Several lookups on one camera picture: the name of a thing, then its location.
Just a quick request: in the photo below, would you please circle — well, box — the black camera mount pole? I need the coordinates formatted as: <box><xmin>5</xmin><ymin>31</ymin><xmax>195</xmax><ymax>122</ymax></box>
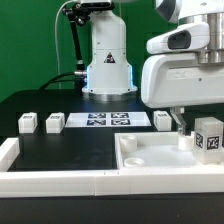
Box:
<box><xmin>62</xmin><ymin>6</ymin><xmax>87</xmax><ymax>78</ymax></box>

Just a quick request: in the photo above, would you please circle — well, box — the white U-shaped obstacle fence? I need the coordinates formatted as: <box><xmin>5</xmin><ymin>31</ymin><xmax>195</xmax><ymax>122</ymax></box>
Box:
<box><xmin>0</xmin><ymin>138</ymin><xmax>224</xmax><ymax>198</ymax></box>

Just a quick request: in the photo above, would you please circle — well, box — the white AprilTag base sheet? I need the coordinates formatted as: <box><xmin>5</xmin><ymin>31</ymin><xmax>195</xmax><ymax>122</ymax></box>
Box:
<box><xmin>65</xmin><ymin>112</ymin><xmax>151</xmax><ymax>128</ymax></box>

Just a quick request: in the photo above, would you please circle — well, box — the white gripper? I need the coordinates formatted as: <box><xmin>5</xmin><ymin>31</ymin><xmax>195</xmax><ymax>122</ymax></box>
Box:
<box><xmin>141</xmin><ymin>22</ymin><xmax>224</xmax><ymax>135</ymax></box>

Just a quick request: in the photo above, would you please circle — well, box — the black cable bundle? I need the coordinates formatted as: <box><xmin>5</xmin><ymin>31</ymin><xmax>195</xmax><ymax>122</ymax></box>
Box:
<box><xmin>39</xmin><ymin>71</ymin><xmax>88</xmax><ymax>92</ymax></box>

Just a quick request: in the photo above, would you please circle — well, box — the white square table top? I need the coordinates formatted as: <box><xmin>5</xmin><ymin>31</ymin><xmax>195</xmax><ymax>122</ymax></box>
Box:
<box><xmin>115</xmin><ymin>132</ymin><xmax>224</xmax><ymax>169</ymax></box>

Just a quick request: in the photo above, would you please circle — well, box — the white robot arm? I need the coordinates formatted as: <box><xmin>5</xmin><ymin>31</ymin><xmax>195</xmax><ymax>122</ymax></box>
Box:
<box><xmin>81</xmin><ymin>0</ymin><xmax>224</xmax><ymax>134</ymax></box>

